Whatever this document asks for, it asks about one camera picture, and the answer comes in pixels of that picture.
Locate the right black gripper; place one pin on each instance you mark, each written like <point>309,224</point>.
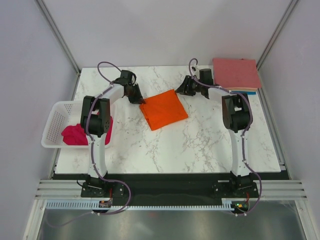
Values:
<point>183,89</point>

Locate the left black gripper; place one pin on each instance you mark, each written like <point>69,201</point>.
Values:
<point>138,99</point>

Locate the orange t-shirt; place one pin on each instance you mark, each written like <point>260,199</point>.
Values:
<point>163,109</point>

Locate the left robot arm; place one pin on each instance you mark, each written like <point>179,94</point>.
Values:
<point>96,121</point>

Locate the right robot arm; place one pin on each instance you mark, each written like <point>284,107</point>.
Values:
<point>236,116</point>

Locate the folded pink t-shirt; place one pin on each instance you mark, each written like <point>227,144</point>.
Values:
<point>236,73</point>

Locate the folded peach t-shirt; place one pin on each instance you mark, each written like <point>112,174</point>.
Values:
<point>243,89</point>

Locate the magenta t-shirt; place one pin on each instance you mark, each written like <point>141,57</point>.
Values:
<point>74,135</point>

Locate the white plastic basket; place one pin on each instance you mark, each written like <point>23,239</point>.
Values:
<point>62,115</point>

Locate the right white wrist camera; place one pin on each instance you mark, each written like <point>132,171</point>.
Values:
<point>195,70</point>

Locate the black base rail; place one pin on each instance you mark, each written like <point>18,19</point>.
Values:
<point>177,189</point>

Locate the right aluminium frame post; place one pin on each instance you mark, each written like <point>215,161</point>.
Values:
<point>277,32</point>

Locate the aluminium frame post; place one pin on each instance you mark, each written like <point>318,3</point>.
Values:
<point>277,32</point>
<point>57,34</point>

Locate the white slotted cable duct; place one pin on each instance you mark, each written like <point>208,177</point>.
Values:
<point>99,205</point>

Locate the left aluminium frame post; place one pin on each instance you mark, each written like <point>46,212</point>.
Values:
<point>57,34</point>

